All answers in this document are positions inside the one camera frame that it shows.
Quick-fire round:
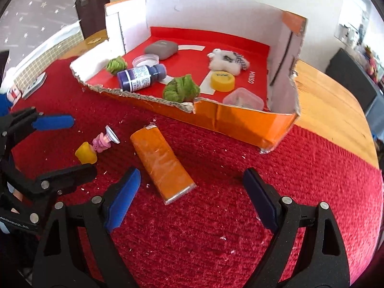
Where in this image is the white plush toy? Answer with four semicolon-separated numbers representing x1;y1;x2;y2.
207;48;251;75

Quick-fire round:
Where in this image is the clear round lid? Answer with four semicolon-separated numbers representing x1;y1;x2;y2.
132;53;159;68

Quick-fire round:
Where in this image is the pink toy figurine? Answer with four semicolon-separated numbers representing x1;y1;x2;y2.
92;127;121;153

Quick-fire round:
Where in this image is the orange foil packet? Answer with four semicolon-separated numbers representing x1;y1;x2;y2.
130;124;197;205

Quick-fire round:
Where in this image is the orange and red cardboard box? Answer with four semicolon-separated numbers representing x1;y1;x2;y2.
70;0;308;154

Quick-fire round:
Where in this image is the person's left hand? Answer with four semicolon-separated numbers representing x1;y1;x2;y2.
6;186;26;215

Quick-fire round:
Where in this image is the red and white small box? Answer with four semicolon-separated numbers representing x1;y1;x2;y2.
6;84;23;107

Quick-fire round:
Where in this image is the large green fuzzy ball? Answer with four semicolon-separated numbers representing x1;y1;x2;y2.
162;74;200;102

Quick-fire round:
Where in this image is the wooden table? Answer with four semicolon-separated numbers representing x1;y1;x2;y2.
58;28;380;168

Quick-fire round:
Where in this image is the black furniture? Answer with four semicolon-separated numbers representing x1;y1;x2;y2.
325;48;384;114

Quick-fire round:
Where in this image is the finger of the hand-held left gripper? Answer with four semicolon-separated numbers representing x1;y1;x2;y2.
0;164;98;200
0;106;75;156

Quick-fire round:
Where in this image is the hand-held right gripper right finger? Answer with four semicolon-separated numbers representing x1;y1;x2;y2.
242;168;350;288

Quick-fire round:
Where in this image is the white card packet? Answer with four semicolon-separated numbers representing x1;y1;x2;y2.
22;72;48;99

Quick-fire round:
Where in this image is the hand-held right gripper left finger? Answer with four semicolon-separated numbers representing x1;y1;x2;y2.
31;168;141;288

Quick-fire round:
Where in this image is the dark brown door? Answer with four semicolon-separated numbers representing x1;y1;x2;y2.
70;0;150;39

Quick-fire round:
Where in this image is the clear square plastic container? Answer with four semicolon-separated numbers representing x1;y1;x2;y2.
222;88;264;110

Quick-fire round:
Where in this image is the red mat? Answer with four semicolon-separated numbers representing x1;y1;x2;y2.
10;55;384;288

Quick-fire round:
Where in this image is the purple bottle with white label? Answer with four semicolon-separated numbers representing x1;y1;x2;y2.
117;64;167;92

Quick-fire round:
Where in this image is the small green fuzzy ball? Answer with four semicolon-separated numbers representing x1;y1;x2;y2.
106;55;128;75

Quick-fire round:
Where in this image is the pile of colourful toys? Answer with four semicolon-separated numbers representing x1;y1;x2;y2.
363;45;384;87

